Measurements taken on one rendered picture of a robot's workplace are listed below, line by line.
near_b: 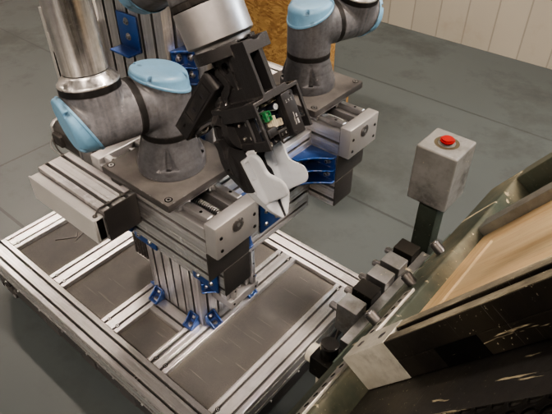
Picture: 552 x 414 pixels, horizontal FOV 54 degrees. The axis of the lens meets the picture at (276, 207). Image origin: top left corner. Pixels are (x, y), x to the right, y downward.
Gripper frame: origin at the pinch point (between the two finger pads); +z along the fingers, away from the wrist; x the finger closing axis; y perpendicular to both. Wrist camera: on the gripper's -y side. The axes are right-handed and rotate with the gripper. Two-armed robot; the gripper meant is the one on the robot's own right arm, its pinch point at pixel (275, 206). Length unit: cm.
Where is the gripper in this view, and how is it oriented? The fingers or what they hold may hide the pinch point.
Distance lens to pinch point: 66.2
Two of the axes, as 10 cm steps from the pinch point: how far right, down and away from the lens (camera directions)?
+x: 6.5, -4.9, 5.9
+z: 3.5, 8.7, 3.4
